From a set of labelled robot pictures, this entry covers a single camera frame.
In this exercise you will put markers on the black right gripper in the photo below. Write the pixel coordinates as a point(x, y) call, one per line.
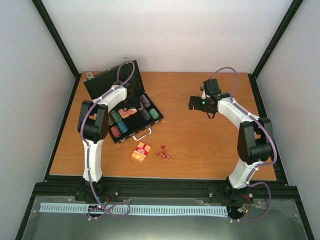
point(197, 106)

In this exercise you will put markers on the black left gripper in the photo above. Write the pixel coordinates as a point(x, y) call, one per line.
point(135, 103)

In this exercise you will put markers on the purple poker chip stack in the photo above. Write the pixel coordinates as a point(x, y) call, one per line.
point(145, 101)

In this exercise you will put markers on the dark grey poker chip stack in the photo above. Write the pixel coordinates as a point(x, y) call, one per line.
point(145, 114)

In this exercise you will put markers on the ace of spades card box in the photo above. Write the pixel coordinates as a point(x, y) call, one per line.
point(125, 113)

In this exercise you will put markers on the green yellow poker chip stack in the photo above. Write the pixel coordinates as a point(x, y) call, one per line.
point(116, 116)

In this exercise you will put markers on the blue poker chip stack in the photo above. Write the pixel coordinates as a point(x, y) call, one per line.
point(122, 127)

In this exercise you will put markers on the brown green poker chip stack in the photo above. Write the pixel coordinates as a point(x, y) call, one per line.
point(110, 120)

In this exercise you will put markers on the pink red poker chip stack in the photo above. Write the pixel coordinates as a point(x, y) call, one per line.
point(115, 132)

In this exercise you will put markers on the red texas holdem card box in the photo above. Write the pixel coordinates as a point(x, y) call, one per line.
point(141, 152)

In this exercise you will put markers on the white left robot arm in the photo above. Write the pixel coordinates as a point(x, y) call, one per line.
point(93, 123)

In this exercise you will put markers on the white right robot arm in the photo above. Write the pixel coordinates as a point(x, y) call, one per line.
point(255, 143)

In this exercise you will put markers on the black poker set case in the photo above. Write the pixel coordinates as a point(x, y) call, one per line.
point(119, 105)

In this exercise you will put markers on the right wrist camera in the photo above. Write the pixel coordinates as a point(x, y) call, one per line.
point(210, 88)

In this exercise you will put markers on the black aluminium frame rail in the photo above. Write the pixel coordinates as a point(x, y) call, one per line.
point(117, 189)

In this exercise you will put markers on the white slotted cable duct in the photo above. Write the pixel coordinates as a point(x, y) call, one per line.
point(135, 210)

